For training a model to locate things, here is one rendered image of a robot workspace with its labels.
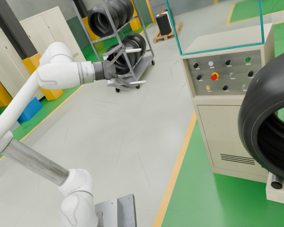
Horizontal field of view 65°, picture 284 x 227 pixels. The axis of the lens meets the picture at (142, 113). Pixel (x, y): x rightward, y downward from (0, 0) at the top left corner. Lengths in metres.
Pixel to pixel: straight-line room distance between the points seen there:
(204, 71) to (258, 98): 0.90
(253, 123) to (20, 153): 1.11
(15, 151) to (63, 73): 0.59
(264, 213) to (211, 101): 0.99
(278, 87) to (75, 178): 1.12
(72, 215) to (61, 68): 0.76
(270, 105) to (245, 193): 1.48
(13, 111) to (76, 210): 0.59
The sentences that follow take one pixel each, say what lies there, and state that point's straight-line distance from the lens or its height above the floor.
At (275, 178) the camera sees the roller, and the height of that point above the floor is 0.92.
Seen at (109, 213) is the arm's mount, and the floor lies 0.74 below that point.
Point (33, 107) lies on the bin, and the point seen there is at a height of 0.15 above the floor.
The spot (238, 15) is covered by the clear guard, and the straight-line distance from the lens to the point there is 1.52.
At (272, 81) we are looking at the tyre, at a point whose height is 1.40.
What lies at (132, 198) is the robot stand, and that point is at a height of 0.65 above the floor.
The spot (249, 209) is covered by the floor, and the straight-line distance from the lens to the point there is 2.18.
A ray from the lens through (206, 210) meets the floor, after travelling 2.20.
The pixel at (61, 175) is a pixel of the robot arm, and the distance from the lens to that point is 1.41.
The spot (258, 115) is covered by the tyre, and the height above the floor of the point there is 1.29.
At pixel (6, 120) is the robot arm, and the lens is 1.07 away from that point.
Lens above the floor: 1.84
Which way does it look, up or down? 30 degrees down
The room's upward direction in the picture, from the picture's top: 23 degrees counter-clockwise
